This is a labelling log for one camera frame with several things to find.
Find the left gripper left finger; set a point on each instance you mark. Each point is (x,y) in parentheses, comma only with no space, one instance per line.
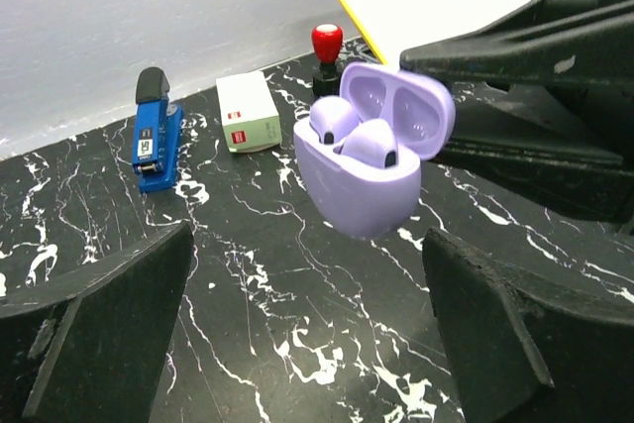
(89,346)

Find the blue black tool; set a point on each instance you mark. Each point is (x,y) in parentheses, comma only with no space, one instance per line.
(157,132)

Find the white rectangular box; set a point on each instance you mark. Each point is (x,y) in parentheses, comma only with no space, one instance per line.
(249,117)

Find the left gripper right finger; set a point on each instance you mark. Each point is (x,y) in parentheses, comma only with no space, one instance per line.
(524,348)

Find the purple round earbud case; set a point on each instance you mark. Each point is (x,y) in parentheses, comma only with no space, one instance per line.
(359,200)

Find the red emergency button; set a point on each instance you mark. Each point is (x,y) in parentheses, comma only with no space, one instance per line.
(327,41)

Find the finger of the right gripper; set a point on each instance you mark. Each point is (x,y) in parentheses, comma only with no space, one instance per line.
(570,151)
(543,42)

